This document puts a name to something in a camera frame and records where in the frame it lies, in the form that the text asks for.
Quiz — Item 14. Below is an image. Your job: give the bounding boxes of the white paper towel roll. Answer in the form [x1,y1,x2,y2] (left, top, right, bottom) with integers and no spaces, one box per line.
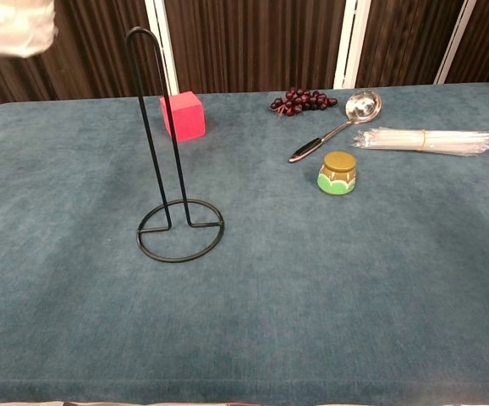
[0,0,57,59]

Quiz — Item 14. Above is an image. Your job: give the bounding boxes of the small green brown lidded jar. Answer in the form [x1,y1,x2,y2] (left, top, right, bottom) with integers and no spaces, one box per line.
[316,151,358,196]

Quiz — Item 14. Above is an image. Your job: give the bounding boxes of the red foam cube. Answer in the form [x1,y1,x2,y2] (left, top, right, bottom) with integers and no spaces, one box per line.
[159,91,207,143]

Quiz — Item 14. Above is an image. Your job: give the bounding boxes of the blue table cloth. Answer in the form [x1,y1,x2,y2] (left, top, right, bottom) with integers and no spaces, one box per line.
[0,82,489,405]

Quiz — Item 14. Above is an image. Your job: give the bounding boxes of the dark red grape bunch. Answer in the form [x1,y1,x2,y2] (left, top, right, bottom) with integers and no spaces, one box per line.
[268,87,338,118]

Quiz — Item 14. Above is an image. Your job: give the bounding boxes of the bundle of wrapped clear straws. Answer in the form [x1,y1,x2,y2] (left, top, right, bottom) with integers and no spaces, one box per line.
[351,125,489,157]

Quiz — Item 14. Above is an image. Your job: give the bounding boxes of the black wire towel holder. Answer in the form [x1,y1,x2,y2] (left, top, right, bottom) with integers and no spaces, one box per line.
[124,26,226,263]

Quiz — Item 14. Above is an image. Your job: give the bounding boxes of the steel ladle with black handle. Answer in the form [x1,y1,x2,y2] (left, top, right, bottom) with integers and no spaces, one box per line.
[288,90,383,164]

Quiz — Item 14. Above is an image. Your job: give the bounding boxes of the white partition frame post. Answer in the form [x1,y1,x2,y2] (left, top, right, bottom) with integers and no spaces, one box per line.
[144,0,180,96]
[332,0,372,90]
[433,0,481,85]

